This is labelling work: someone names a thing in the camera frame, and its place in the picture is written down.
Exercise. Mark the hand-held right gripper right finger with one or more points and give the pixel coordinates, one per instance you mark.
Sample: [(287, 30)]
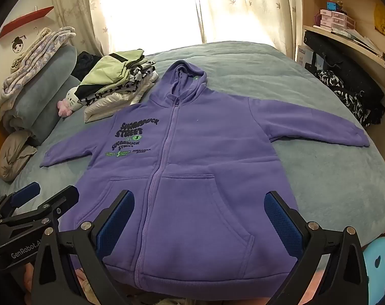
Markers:
[(283, 222)]

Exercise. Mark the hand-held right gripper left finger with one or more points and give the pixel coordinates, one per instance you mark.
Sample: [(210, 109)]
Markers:
[(116, 224)]

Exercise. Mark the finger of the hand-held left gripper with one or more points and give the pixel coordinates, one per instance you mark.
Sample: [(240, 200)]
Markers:
[(24, 193), (63, 197)]

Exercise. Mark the purple zip hoodie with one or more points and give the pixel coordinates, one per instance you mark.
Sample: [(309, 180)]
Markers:
[(195, 165)]

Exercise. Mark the person's pink pants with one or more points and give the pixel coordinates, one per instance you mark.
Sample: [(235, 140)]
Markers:
[(26, 279)]

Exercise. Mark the beige pillow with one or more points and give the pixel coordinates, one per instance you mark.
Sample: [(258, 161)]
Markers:
[(14, 155)]

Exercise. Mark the blue-grey fleece bed blanket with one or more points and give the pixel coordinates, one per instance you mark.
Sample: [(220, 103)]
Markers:
[(322, 171)]

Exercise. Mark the folded blue-grey blanket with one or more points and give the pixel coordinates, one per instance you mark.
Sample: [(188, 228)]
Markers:
[(43, 95)]

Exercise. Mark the white and pink cat plush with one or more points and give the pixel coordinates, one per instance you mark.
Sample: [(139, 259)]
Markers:
[(72, 97)]

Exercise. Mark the folded white puffy jacket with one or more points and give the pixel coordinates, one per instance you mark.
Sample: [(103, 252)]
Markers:
[(113, 104)]

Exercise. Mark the light blue plastic stool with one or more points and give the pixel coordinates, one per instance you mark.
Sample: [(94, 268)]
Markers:
[(380, 267)]

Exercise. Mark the folded black-white patterned garment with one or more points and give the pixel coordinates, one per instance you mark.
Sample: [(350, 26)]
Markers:
[(129, 82)]

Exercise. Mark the folded green and black garment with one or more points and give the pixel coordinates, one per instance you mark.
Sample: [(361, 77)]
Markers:
[(110, 66)]

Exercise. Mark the floral folded quilt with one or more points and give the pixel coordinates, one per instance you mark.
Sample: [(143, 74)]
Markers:
[(36, 54)]

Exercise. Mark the white cardboard box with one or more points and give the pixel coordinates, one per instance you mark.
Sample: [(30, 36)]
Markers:
[(305, 57)]

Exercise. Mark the black bag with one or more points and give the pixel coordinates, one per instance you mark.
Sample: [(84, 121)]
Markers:
[(345, 60)]

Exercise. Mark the cream leaf-print curtain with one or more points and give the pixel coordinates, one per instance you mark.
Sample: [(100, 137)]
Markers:
[(73, 9), (253, 9)]

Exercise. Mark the papers on shelf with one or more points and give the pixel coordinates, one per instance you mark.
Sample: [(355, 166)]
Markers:
[(361, 39)]

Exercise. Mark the pink mini drawer box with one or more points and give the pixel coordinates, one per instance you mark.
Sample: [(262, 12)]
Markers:
[(337, 20)]

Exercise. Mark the small blue and red toy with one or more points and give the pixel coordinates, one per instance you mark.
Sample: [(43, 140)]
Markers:
[(334, 6)]

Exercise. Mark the yellow bag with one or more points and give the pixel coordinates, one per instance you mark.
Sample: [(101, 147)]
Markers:
[(384, 20)]

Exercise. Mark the black cartoon wall sticker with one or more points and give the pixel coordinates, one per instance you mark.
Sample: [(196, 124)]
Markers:
[(18, 45)]

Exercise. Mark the red wall shelf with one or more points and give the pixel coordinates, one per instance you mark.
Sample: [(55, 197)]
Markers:
[(24, 21)]

